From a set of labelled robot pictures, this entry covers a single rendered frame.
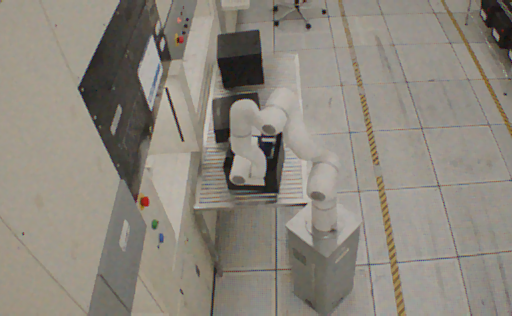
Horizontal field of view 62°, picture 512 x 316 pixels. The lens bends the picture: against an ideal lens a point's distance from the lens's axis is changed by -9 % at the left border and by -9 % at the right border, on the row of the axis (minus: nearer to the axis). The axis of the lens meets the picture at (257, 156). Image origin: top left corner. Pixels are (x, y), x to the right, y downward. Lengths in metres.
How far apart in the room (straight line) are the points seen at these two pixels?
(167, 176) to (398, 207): 1.65
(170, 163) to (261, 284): 1.00
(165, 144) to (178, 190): 0.29
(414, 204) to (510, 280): 0.86
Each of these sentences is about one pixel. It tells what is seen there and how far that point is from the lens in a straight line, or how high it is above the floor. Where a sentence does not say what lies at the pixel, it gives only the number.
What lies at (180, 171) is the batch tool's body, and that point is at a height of 0.87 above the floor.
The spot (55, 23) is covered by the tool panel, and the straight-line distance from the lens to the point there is 1.27.
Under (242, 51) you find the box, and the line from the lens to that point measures 2.96.
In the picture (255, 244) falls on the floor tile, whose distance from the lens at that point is 3.17.
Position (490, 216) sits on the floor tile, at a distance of 3.46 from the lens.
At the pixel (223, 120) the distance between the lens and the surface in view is 2.71.
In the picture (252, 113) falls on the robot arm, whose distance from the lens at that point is 1.77.
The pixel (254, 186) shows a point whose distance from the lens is 2.42.
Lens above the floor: 2.67
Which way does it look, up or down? 47 degrees down
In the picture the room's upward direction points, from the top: 9 degrees counter-clockwise
